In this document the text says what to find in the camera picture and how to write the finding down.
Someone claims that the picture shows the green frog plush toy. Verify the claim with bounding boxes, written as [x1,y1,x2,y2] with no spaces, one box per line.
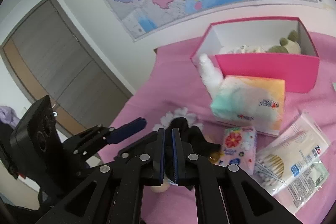
[267,30,301,55]

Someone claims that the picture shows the purple cloth pile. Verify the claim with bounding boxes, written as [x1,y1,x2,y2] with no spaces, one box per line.
[0,106,20,127]

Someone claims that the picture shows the floral pocket tissue pack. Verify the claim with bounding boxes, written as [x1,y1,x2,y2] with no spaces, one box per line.
[216,126,257,175]

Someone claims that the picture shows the cotton swab bag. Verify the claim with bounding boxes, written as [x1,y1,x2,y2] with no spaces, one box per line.
[254,112,331,196]

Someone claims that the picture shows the pastel tissue box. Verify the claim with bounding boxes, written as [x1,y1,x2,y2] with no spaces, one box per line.
[210,76,285,136]

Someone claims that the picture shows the grey brown door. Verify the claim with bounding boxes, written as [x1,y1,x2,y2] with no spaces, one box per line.
[1,0,131,135]

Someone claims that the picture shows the white pump spray bottle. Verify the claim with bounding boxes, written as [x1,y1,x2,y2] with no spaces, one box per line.
[199,53,224,99]

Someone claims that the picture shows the pink open cardboard box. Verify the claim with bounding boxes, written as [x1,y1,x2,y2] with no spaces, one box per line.
[191,16,320,93]

